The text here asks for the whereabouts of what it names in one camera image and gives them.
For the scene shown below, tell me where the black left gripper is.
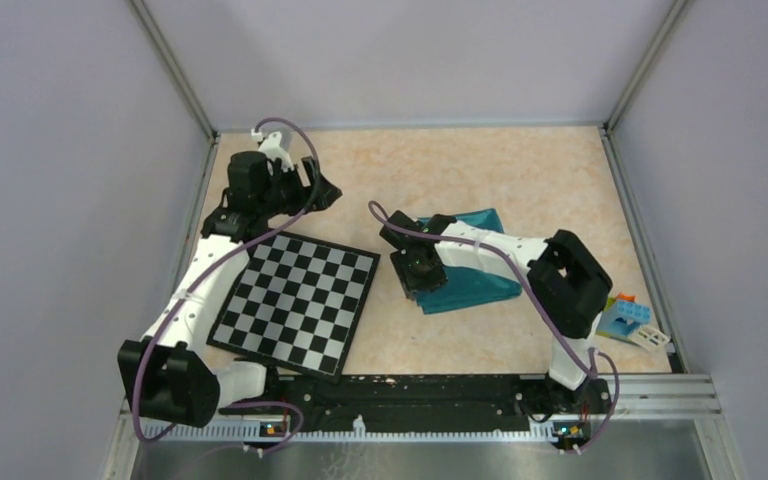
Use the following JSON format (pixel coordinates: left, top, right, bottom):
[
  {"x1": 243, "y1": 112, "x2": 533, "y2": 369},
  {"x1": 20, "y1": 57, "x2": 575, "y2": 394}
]
[{"x1": 258, "y1": 156, "x2": 342, "y2": 219}]

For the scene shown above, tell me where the teal cloth napkin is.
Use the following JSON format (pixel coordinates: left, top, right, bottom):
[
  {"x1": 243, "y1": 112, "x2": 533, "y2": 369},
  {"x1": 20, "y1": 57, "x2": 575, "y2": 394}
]
[{"x1": 415, "y1": 208, "x2": 522, "y2": 315}]

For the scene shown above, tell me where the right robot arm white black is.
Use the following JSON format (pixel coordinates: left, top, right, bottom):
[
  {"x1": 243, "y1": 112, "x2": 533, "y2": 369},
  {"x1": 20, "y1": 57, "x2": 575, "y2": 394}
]
[{"x1": 369, "y1": 202, "x2": 613, "y2": 412}]

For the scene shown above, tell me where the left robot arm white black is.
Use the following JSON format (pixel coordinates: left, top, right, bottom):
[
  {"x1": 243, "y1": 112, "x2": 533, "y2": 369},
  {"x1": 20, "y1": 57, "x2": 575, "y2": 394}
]
[{"x1": 117, "y1": 151, "x2": 342, "y2": 427}]

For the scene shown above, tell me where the black white checkerboard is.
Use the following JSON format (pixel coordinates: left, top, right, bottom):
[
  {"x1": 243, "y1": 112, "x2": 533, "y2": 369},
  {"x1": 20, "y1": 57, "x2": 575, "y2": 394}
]
[{"x1": 207, "y1": 232, "x2": 381, "y2": 383}]

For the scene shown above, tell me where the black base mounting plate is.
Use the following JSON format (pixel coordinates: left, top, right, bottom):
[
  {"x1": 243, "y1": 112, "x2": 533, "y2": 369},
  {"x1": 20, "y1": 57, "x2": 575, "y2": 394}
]
[{"x1": 218, "y1": 374, "x2": 615, "y2": 417}]

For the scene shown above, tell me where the blue toy brick structure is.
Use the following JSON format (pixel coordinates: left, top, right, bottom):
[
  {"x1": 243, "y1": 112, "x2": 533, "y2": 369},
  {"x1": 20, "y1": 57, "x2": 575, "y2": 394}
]
[{"x1": 596, "y1": 297, "x2": 653, "y2": 343}]

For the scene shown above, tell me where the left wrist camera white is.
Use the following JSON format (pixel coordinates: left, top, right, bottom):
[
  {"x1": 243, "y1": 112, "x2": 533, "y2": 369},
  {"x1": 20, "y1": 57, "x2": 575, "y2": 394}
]
[{"x1": 250, "y1": 129, "x2": 292, "y2": 168}]

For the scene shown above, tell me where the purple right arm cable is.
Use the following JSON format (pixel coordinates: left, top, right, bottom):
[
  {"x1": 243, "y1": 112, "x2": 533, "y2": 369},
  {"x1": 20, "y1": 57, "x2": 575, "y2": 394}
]
[{"x1": 367, "y1": 200, "x2": 621, "y2": 455}]

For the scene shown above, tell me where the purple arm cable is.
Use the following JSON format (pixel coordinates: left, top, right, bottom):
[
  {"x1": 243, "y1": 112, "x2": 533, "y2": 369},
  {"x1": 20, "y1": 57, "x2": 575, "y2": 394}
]
[
  {"x1": 132, "y1": 117, "x2": 322, "y2": 458},
  {"x1": 367, "y1": 200, "x2": 621, "y2": 455}
]

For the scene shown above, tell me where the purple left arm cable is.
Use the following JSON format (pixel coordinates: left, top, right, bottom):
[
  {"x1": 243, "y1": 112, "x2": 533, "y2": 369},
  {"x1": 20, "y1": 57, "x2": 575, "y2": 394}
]
[{"x1": 132, "y1": 117, "x2": 322, "y2": 458}]

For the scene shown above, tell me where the aluminium front rail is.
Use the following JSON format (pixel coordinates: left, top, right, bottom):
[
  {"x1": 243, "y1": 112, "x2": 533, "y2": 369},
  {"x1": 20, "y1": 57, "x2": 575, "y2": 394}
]
[{"x1": 103, "y1": 373, "x2": 745, "y2": 479}]

